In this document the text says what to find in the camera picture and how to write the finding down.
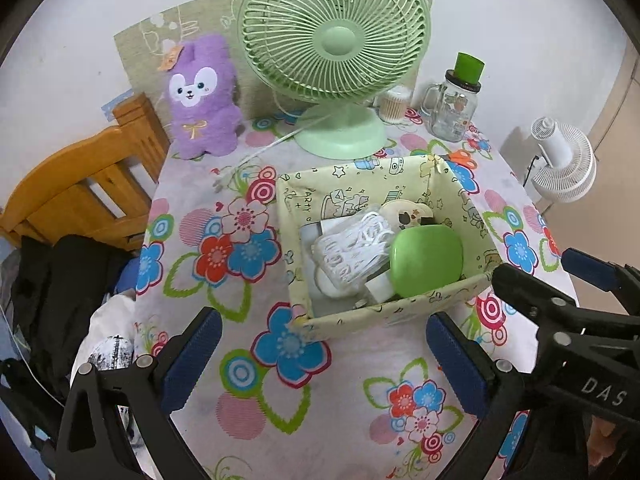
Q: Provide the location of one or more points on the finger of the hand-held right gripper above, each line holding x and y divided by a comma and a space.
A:
585, 266
520, 285

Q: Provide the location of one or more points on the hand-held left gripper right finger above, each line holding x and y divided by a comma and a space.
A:
455, 360

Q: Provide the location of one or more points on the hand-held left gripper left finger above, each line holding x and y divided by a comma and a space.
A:
192, 355

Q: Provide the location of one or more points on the yellow cartoon storage box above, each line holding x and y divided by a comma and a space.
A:
400, 310

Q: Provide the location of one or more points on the green compact case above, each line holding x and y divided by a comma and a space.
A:
425, 262

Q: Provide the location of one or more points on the large white charger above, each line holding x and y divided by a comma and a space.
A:
377, 287

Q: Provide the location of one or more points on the round cream hedgehog lid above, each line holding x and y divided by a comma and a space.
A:
405, 215

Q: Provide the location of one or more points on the person's right hand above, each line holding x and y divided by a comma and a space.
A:
600, 435

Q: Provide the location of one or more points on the floral tablecloth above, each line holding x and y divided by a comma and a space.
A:
225, 270

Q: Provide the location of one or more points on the white printed cloth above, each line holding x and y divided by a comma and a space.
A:
102, 330

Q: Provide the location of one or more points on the white standing fan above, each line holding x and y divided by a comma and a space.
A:
565, 165

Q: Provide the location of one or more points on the beige door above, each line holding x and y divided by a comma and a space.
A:
620, 135

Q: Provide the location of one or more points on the black clothing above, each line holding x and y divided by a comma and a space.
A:
65, 285

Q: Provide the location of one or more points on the glass mug jar green lid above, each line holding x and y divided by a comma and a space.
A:
452, 110

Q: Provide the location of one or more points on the wooden chair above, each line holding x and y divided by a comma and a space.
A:
75, 195

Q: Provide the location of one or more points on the cotton swab container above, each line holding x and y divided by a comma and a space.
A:
392, 105

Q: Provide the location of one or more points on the purple plush toy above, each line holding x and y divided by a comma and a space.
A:
202, 110

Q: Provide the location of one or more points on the light blue paper strip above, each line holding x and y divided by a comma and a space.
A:
116, 102

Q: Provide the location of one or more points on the green desk fan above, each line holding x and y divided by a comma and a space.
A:
335, 40

